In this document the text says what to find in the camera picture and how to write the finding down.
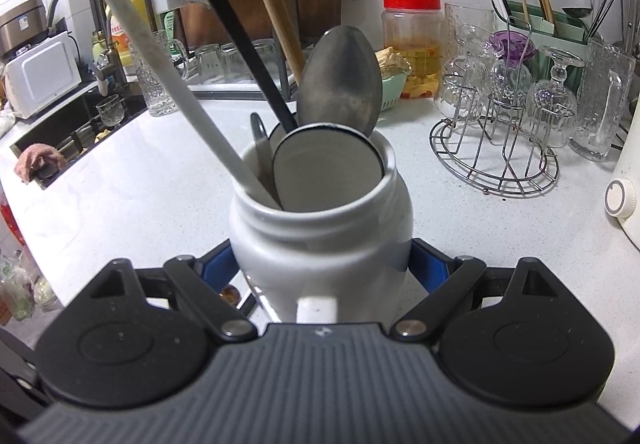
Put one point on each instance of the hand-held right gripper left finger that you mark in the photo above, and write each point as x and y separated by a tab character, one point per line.
220	266

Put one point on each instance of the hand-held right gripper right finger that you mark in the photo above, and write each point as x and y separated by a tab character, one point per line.
430	266

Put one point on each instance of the white ceramic utensil jar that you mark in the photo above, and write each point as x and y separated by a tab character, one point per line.
320	254

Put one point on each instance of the white blue-rimmed ceramic spoon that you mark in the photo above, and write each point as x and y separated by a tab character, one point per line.
325	168
280	133

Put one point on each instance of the large metal spoon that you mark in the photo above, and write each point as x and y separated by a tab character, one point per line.
337	78

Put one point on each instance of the clear plastic bag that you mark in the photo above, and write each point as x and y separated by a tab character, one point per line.
20	289

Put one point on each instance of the green plastic basket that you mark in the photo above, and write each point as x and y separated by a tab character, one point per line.
395	93

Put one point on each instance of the upturned crystal glass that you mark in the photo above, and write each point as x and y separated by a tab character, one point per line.
511	83
462	88

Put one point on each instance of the black sink drain rack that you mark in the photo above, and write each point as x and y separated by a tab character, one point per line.
82	136

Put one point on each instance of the tall textured glass mug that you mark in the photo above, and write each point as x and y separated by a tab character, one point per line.
600	113
155	78

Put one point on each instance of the upturned stemmed crystal goblet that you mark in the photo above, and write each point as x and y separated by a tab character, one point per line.
552	108

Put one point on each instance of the black dish rack with glasses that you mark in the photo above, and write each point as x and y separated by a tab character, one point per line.
281	73

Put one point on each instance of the small clear glass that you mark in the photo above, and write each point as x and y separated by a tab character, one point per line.
207	63
234	63
269	56

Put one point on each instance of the white electric cooker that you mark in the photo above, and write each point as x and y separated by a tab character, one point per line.
627	204

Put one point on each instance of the pink cloth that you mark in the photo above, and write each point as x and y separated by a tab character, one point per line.
40	158

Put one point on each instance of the black kitchen sink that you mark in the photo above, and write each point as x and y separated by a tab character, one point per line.
80	108

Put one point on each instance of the red lid plastic jar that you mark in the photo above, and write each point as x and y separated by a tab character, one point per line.
412	48

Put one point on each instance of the white faucet spray head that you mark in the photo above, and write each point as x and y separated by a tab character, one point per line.
101	81

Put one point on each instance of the green dish soap bottle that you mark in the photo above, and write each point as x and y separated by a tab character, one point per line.
167	26

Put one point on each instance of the yellow detergent jug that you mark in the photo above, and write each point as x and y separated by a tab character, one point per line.
122	38

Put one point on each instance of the pale green bottle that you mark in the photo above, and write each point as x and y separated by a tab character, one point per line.
100	48

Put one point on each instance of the wide textured glass pitcher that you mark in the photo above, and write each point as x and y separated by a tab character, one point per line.
470	18

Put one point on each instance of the white microwave oven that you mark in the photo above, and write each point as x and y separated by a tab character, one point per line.
40	76

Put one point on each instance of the green cutlery drainer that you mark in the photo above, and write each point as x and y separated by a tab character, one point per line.
570	28

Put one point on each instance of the silver rice cooker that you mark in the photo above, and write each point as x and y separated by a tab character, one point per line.
22	26

